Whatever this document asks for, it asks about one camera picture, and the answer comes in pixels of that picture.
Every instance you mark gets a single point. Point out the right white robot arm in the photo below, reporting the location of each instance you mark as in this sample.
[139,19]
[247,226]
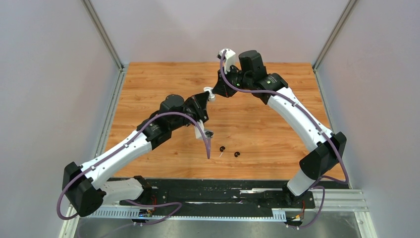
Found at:
[247,73]

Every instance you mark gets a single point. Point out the left aluminium corner post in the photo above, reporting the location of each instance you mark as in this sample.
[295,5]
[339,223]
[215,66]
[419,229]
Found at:
[91,11]

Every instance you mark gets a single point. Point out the aluminium frame rail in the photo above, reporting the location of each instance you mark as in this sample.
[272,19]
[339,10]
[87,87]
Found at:
[335,200]

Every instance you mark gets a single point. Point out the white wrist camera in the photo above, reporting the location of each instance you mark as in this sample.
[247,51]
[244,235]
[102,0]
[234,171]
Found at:
[228,60]
[201,132]

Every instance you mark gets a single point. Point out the white earbud charging case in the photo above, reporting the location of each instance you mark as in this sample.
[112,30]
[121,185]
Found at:
[211,96]

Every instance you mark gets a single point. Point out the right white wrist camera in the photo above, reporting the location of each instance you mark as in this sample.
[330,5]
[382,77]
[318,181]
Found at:
[228,60]

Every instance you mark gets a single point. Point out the aluminium corner post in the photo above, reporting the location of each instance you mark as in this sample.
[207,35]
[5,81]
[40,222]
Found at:
[91,11]
[334,33]

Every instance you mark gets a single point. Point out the right aluminium corner post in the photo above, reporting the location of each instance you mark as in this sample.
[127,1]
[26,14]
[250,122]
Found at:
[334,33]

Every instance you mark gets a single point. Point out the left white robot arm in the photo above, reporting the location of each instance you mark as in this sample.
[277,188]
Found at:
[87,186]

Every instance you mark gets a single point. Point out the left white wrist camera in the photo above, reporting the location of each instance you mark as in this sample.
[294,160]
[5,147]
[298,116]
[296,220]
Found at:
[201,132]

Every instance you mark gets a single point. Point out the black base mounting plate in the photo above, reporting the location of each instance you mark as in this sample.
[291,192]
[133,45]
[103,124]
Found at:
[219,197]

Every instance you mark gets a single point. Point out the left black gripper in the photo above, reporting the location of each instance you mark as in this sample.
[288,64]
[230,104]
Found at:
[198,100]

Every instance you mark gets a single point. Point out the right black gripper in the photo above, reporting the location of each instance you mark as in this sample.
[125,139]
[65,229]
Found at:
[223,88]

